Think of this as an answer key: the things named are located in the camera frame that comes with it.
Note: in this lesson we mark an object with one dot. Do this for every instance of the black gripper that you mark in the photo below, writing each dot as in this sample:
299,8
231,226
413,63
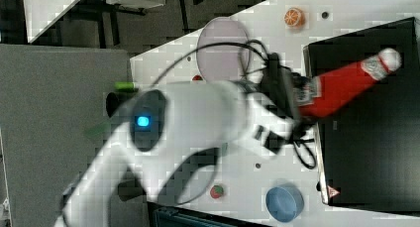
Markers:
277,85

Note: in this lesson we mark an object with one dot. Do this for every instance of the small red strawberry toy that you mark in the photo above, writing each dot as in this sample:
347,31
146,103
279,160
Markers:
197,77

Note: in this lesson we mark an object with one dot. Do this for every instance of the blue bowl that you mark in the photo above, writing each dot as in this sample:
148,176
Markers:
284,203

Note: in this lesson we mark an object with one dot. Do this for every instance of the orange slice toy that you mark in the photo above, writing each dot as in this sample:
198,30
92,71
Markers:
294,18

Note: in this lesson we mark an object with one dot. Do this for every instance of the black toaster oven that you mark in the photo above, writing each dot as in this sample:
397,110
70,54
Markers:
369,150

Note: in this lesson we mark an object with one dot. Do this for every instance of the black cylinder post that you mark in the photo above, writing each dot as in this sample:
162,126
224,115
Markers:
112,103

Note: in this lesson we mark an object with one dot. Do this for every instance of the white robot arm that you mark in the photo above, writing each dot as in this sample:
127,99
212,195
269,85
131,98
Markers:
172,136

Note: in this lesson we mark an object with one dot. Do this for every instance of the red ketchup bottle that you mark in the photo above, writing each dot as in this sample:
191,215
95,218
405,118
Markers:
330,91

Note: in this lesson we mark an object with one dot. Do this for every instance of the red green strawberry toy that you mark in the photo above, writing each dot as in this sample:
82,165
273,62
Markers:
216,191

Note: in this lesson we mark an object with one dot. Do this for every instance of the large grey round plate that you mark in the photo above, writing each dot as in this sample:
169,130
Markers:
222,62

